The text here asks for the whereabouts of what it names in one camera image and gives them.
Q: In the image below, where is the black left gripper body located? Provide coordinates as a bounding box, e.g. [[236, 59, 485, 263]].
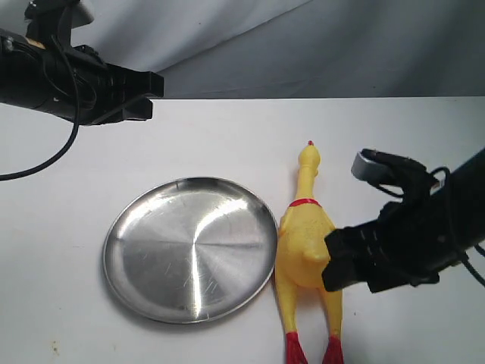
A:
[[42, 44, 125, 126]]

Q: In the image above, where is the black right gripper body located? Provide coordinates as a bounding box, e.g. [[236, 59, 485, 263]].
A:
[[368, 177, 466, 293]]

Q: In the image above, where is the yellow rubber chicken toy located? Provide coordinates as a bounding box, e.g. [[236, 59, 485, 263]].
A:
[[274, 141, 344, 363]]

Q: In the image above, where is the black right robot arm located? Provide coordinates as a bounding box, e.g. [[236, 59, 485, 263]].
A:
[[321, 149, 484, 293]]

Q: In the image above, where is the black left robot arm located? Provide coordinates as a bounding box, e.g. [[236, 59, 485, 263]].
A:
[[1, 30, 164, 126]]

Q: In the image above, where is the grey backdrop cloth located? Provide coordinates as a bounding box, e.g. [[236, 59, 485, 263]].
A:
[[0, 0, 485, 100]]

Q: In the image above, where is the round stainless steel plate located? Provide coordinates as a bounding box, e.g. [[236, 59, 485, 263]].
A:
[[102, 177, 277, 325]]

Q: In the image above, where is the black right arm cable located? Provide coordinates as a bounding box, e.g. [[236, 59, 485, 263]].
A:
[[365, 166, 485, 287]]

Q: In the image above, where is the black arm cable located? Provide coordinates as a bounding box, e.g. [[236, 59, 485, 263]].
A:
[[365, 166, 485, 287], [0, 7, 147, 181]]

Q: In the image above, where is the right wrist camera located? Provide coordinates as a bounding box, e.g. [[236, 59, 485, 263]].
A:
[[351, 149, 428, 190]]

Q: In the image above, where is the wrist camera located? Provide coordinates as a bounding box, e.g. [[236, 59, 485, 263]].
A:
[[351, 149, 428, 190], [24, 0, 95, 29]]

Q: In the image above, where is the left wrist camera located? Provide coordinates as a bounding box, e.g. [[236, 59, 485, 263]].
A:
[[24, 0, 95, 29]]

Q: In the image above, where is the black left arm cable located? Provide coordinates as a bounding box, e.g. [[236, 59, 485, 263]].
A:
[[0, 7, 147, 181]]

